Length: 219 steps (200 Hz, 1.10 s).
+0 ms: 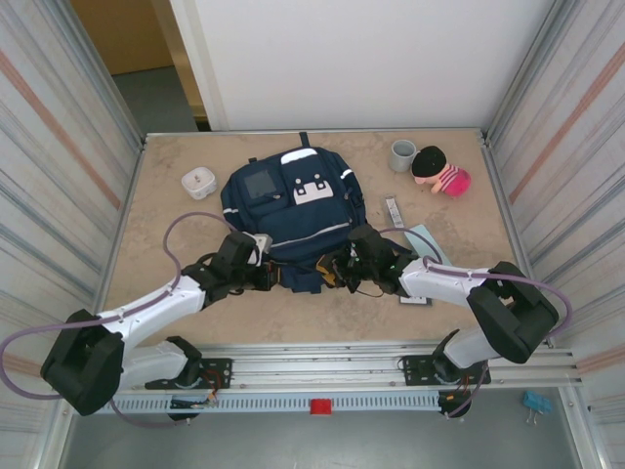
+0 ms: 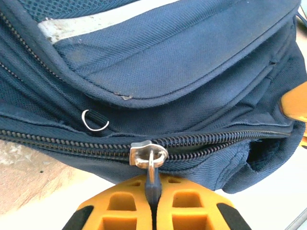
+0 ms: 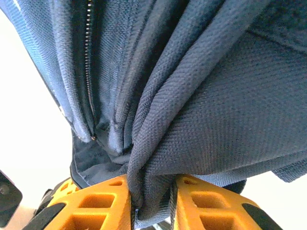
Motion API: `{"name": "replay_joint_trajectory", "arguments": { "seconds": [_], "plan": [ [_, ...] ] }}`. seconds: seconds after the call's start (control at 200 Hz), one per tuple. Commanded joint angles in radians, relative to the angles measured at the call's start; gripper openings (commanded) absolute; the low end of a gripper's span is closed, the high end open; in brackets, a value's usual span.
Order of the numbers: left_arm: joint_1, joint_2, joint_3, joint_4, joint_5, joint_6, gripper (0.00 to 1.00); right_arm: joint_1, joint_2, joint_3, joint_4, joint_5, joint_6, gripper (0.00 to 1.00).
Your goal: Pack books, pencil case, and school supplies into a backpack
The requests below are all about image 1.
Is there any aluminium mounting rail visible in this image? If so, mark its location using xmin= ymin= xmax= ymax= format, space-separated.
xmin=51 ymin=341 xmax=585 ymax=396

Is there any aluminium frame post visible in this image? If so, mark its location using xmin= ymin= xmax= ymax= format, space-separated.
xmin=46 ymin=0 xmax=147 ymax=148
xmin=480 ymin=0 xmax=577 ymax=148

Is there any grey remote control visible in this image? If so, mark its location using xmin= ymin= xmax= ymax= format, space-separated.
xmin=384 ymin=194 xmax=405 ymax=230

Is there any grey cup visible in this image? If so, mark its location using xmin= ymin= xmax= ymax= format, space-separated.
xmin=389 ymin=139 xmax=418 ymax=173

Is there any navy blue backpack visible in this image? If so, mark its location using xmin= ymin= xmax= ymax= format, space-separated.
xmin=219 ymin=131 xmax=367 ymax=294

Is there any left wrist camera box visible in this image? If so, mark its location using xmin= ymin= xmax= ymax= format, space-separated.
xmin=246 ymin=233 xmax=273 ymax=265

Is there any pink plush doll black hair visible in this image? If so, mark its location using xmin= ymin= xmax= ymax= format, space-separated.
xmin=410 ymin=145 xmax=473 ymax=198

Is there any wooden door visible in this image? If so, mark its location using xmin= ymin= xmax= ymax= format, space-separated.
xmin=70 ymin=0 xmax=175 ymax=77

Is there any slotted grey cable duct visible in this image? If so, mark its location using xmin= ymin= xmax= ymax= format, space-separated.
xmin=70 ymin=394 xmax=443 ymax=414

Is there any small white lidded container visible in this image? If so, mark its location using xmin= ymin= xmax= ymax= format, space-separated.
xmin=181 ymin=166 xmax=219 ymax=200

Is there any blue binder clip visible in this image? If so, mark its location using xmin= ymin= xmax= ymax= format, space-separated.
xmin=522 ymin=389 xmax=553 ymax=426

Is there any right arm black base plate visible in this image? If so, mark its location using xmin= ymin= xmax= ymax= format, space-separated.
xmin=402 ymin=352 xmax=491 ymax=387

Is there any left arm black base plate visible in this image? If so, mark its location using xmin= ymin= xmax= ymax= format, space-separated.
xmin=145 ymin=358 xmax=233 ymax=391

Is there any light blue pencil case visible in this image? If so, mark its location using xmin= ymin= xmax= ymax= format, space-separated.
xmin=403 ymin=224 xmax=453 ymax=268

